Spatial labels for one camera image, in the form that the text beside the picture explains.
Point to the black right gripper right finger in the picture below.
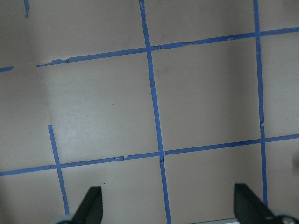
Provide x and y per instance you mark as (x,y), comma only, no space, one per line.
(248,208)

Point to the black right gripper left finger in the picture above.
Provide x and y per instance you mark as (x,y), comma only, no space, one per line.
(90,210)

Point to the white plate at table edge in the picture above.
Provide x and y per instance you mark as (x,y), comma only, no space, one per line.
(223,221)

